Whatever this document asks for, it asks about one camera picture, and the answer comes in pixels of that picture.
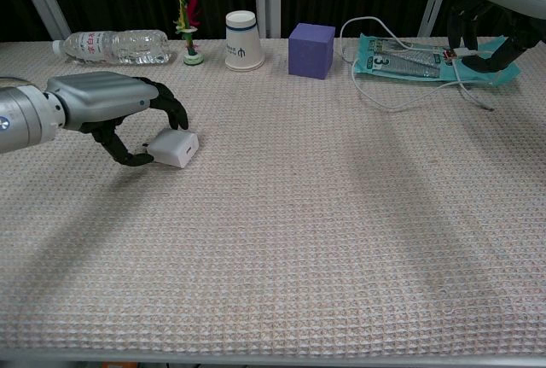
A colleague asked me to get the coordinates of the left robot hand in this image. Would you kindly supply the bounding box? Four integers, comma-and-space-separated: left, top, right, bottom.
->
44, 71, 189, 167

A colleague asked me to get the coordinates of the white USB cable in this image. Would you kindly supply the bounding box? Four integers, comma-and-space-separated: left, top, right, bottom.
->
340, 16, 496, 112

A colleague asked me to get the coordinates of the white charger adapter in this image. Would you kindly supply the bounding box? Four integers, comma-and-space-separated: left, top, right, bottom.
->
142, 127, 200, 169

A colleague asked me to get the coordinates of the clear plastic water bottle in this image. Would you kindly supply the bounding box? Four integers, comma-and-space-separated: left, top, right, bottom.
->
51, 29, 172, 66

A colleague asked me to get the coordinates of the artificial flower in small pot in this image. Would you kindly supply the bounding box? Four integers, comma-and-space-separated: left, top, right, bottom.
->
168, 0, 204, 66

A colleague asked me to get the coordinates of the white paper cup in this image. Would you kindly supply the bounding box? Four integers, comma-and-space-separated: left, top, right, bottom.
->
224, 9, 265, 73

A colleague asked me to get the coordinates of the teal snack package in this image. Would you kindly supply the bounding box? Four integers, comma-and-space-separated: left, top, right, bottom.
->
352, 33, 522, 87

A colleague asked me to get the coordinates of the purple foam cube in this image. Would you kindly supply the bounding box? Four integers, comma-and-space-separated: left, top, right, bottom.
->
288, 22, 337, 81

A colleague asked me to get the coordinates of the beige waffle-weave table cloth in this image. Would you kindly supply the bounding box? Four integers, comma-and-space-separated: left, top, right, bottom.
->
0, 37, 546, 359

